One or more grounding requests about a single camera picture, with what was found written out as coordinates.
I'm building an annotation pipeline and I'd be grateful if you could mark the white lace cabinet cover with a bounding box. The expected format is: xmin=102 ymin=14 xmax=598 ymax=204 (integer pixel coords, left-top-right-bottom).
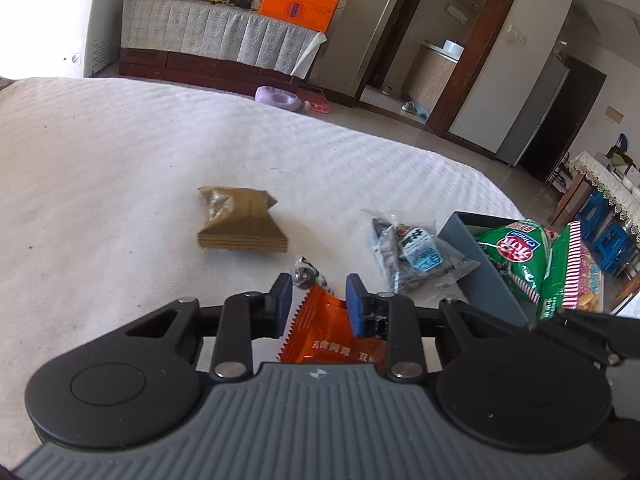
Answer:
xmin=121 ymin=0 xmax=328 ymax=76

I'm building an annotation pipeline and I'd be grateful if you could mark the blue plastic stool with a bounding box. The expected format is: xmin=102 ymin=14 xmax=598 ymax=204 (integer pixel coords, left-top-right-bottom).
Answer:
xmin=567 ymin=190 xmax=608 ymax=241
xmin=590 ymin=220 xmax=638 ymax=277

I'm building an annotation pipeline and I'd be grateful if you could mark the clear bag of dark seeds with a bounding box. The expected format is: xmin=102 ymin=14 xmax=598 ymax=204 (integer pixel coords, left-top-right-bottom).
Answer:
xmin=361 ymin=209 xmax=482 ymax=306

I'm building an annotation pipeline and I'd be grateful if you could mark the grey cardboard box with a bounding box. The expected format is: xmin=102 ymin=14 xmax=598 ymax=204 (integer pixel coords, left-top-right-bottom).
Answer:
xmin=436 ymin=211 xmax=608 ymax=331

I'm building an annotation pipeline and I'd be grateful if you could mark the purple detergent bottle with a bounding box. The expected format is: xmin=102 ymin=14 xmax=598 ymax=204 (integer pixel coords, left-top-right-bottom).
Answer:
xmin=255 ymin=85 xmax=308 ymax=112

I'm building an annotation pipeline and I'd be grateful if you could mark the dark wooden tv cabinet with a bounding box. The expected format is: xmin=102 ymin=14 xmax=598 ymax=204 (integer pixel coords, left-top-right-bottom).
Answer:
xmin=117 ymin=47 xmax=313 ymax=97

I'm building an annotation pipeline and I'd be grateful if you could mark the table with lace cloth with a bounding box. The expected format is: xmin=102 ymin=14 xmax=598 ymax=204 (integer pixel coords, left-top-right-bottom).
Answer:
xmin=547 ymin=150 xmax=640 ymax=231

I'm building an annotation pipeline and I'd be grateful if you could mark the wooden kitchen cabinet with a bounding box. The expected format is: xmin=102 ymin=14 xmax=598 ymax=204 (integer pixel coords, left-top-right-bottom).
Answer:
xmin=402 ymin=42 xmax=458 ymax=113

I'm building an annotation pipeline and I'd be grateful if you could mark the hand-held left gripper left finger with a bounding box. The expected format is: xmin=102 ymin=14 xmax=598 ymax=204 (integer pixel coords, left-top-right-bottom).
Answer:
xmin=122 ymin=272 xmax=293 ymax=381

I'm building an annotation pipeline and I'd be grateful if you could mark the green shrimp snack bag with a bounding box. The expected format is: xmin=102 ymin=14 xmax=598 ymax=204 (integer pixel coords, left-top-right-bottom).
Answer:
xmin=475 ymin=220 xmax=560 ymax=305
xmin=536 ymin=221 xmax=605 ymax=322

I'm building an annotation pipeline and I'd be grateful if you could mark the pink slipper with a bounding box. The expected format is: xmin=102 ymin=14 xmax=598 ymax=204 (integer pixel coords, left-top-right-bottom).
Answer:
xmin=299 ymin=87 xmax=332 ymax=115

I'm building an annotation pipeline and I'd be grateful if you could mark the small dark wrapped candy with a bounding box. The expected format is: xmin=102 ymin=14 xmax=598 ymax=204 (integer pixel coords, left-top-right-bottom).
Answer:
xmin=292 ymin=255 xmax=328 ymax=291

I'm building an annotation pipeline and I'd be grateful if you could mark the orange snack packet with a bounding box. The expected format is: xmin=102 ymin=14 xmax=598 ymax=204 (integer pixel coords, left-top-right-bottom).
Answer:
xmin=278 ymin=284 xmax=388 ymax=366

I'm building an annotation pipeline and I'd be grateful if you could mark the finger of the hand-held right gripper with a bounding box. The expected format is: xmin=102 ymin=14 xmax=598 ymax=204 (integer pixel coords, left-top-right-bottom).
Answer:
xmin=536 ymin=306 xmax=640 ymax=373

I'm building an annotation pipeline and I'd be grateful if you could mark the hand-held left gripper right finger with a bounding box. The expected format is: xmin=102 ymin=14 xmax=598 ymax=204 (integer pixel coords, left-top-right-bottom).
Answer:
xmin=345 ymin=272 xmax=531 ymax=383

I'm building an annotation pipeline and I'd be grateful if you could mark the olive brown snack packet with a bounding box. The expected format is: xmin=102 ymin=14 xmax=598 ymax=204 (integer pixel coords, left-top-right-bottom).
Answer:
xmin=196 ymin=186 xmax=291 ymax=256

